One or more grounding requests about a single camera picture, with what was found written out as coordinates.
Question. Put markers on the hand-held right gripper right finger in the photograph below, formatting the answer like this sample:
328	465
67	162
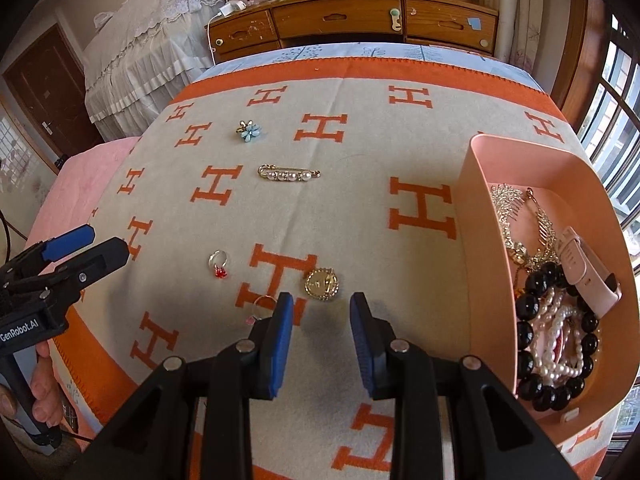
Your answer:
362	345

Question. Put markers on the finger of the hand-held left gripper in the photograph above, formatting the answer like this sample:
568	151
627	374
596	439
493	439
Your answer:
100	257
70	242

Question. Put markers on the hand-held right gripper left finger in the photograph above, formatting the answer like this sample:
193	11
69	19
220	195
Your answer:
280	345

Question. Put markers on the round gold medallion brooch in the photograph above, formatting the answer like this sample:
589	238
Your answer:
322	284

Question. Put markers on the pink rectangular box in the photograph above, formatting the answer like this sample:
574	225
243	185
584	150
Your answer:
525	165

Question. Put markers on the person's left hand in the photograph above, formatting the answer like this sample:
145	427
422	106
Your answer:
47	395

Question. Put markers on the pink towel blanket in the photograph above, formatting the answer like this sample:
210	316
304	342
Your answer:
75	185

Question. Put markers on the orange and beige printed blanket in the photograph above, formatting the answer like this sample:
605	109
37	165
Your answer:
350	200

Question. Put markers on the gold pearl pin brooch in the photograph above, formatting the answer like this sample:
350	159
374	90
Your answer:
287	176

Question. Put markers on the brown wooden door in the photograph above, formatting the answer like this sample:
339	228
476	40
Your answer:
45	75

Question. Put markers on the blue flower brooch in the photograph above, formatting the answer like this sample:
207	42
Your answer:
248	132

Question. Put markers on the piano under white lace cover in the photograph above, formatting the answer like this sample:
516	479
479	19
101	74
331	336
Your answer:
140	50

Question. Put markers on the white charger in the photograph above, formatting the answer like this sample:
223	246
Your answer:
232	8

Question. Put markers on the light blue bed sheet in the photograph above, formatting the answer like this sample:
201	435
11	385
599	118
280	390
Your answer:
350	51

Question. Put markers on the green and white drawer lock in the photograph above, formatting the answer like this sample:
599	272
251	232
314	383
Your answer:
396	20

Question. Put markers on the wooden desk with drawers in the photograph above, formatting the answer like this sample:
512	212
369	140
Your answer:
345	15

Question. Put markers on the blue sticker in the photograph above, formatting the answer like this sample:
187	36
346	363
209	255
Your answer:
474	23

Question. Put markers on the metal window grille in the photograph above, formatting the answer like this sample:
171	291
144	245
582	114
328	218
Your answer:
617	110

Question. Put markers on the pale patterned curtain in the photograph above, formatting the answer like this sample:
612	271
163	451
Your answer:
530	10

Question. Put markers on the wooden window frame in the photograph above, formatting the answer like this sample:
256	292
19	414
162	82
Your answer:
575	45

